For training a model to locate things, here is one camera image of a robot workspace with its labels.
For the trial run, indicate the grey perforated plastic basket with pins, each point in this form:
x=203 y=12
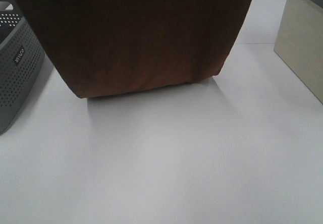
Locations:
x=22 y=57

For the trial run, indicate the brown towel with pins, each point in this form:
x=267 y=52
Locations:
x=110 y=47

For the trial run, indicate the beige fabric storage box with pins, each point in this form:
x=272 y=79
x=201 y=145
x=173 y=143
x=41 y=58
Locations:
x=299 y=42

